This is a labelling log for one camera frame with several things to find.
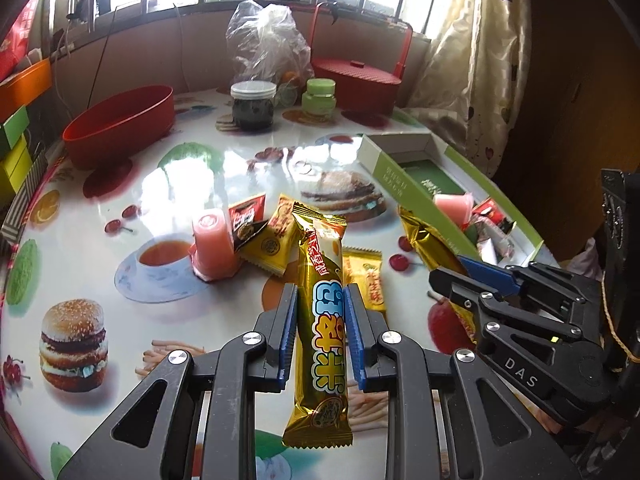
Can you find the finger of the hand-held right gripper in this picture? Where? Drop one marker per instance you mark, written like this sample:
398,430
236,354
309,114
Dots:
450,285
482,269

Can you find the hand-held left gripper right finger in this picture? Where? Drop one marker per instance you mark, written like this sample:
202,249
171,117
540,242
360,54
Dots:
352,335

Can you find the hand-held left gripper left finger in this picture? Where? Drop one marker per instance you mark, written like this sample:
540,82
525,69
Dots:
289,330

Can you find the silver brown snack bar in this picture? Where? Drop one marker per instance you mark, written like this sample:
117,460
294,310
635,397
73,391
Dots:
495,247

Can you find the long gold snack packet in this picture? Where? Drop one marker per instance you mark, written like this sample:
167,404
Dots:
425,245
320,270

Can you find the gold peanut candy packet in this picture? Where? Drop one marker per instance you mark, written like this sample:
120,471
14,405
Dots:
272,250
367,280

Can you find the small red white candy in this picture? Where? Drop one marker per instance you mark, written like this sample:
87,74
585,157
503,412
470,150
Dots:
492,210

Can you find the pink jelly cup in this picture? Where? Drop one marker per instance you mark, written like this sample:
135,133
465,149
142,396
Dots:
215,240
452,207

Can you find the green cardboard box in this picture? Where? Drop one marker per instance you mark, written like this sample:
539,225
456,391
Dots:
397,177

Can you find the small red snack packet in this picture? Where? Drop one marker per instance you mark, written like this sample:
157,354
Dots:
245,210

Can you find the fruit printed tablecloth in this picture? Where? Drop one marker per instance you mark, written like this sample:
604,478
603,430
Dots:
150,200

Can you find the patterned cream curtain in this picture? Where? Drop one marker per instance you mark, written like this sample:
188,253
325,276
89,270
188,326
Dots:
470,70

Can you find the glass jar with dark contents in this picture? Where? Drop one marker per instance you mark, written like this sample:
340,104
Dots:
252,110

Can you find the green jar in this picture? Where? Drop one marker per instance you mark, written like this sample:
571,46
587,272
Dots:
319,95

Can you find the red oval bowl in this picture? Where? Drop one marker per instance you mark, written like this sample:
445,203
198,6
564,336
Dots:
120,125

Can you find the clear plastic bag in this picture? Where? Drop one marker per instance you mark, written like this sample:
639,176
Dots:
265,45

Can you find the striped box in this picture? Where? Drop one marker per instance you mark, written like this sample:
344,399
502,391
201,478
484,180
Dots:
22,200

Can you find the black hook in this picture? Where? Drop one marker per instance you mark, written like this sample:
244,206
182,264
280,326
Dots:
332,2

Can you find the orange box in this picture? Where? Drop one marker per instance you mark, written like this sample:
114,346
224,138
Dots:
25,87

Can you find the red snack bag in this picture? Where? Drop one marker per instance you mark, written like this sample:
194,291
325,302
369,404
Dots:
15,40

